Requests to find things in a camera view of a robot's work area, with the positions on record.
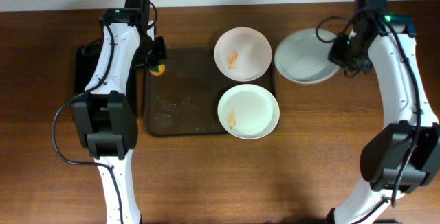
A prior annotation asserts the white plate bottom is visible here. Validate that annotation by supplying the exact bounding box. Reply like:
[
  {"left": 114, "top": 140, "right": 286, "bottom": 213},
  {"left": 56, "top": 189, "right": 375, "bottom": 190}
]
[{"left": 217, "top": 84, "right": 281, "bottom": 139}]

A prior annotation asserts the white plate top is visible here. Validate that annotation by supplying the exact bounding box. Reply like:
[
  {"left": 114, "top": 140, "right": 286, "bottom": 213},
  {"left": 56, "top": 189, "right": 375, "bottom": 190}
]
[{"left": 214, "top": 27, "right": 272, "bottom": 82}]

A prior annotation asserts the black rectangular tray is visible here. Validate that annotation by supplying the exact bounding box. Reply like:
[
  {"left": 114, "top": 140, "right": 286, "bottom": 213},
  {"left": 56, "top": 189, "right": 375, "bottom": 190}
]
[{"left": 74, "top": 40, "right": 138, "bottom": 117}]

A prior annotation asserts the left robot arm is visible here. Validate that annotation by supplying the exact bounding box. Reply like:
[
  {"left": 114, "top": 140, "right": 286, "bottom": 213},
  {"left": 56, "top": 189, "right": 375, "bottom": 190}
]
[{"left": 71, "top": 8, "right": 165, "bottom": 223}]

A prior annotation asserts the white plate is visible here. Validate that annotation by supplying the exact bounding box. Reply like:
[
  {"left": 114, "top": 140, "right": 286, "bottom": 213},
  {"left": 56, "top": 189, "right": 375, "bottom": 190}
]
[
  {"left": 214, "top": 27, "right": 272, "bottom": 82},
  {"left": 217, "top": 84, "right": 281, "bottom": 139}
]

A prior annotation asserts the light blue plate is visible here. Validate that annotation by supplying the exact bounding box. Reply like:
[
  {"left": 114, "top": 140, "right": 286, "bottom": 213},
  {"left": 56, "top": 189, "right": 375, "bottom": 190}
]
[{"left": 274, "top": 28, "right": 340, "bottom": 85}]

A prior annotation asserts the yellow green sponge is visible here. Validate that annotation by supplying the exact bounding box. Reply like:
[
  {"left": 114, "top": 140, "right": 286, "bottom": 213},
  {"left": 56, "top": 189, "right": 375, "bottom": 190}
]
[{"left": 149, "top": 64, "right": 166, "bottom": 76}]

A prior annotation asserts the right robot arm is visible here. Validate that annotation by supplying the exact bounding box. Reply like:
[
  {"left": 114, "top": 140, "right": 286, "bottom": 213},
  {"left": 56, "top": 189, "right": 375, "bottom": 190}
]
[{"left": 326, "top": 10, "right": 439, "bottom": 223}]

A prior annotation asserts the brown plastic serving tray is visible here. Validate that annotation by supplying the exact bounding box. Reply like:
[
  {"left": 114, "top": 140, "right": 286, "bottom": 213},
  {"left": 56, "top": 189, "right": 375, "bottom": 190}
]
[{"left": 143, "top": 47, "right": 276, "bottom": 137}]

